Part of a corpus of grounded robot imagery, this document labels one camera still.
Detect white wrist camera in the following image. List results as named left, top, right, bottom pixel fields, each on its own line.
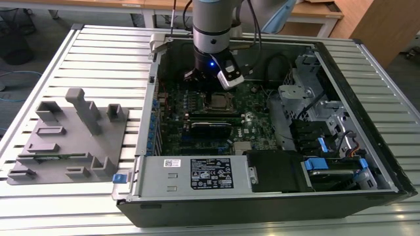
left=215, top=58, right=245, bottom=90

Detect black bin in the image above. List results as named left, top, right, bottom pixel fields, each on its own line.
left=1, top=34, right=35, bottom=66

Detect green motherboard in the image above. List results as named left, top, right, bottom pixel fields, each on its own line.
left=155, top=79, right=286, bottom=156

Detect blue carrier tab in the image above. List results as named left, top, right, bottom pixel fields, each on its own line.
left=315, top=137, right=329, bottom=152

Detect RAM stick in slot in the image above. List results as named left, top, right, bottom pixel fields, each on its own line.
left=187, top=116, right=242, bottom=123

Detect black mesh basket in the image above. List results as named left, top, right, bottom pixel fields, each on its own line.
left=0, top=7, right=37, bottom=36

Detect blue floor cable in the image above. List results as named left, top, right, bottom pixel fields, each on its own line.
left=0, top=70, right=42, bottom=103

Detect silver power supply unit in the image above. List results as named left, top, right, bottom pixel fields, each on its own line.
left=129, top=155, right=255, bottom=197

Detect black PC case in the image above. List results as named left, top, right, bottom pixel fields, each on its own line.
left=110, top=33, right=418, bottom=228

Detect thick black cable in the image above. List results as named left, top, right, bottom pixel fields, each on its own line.
left=263, top=53, right=291, bottom=83

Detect thin coloured wires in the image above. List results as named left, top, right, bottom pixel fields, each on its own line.
left=262, top=88, right=279, bottom=105

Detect wooden cabinet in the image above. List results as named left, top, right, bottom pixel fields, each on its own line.
left=329, top=0, right=420, bottom=72

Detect black graphics card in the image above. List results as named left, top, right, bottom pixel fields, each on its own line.
left=189, top=121, right=233, bottom=140

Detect orange yellow wire bundle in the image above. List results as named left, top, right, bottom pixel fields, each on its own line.
left=345, top=146, right=363, bottom=158

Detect square silver CPU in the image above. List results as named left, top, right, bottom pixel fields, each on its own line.
left=209, top=94, right=230, bottom=109

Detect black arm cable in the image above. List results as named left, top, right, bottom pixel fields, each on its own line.
left=247, top=0, right=263, bottom=74

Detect green RAM stick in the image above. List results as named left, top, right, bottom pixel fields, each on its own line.
left=17, top=152, right=87, bottom=160

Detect wooden desk white frame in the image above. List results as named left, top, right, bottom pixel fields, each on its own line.
left=0, top=0, right=193, bottom=29
left=283, top=0, right=345, bottom=37

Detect silver disk bay cage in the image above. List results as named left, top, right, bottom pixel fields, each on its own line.
left=277, top=54, right=325, bottom=120

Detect grey parts rack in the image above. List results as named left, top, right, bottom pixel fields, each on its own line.
left=5, top=88, right=130, bottom=185

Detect light grey case handle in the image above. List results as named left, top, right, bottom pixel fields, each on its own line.
left=149, top=33, right=170, bottom=54

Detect hard disk in blue carrier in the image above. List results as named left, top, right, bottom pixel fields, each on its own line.
left=301, top=158, right=369, bottom=177

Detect metal socket cover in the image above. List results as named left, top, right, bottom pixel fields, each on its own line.
left=203, top=92, right=237, bottom=111

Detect black disk bay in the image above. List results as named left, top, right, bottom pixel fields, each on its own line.
left=289, top=119, right=333, bottom=157

